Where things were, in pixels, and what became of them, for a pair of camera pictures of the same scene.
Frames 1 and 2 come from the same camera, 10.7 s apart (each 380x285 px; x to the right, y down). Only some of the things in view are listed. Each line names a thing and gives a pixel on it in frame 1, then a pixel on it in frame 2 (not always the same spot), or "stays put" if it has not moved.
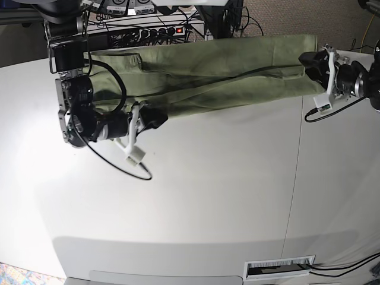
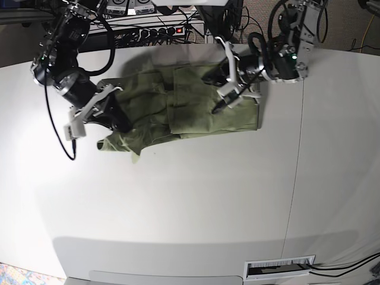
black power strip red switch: x=160 y=32 stays put
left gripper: x=151 y=117 -> x=112 y=113
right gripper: x=335 y=59 -> x=233 y=81
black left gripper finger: x=317 y=65 -> x=218 y=76
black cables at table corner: x=344 y=268 stays put
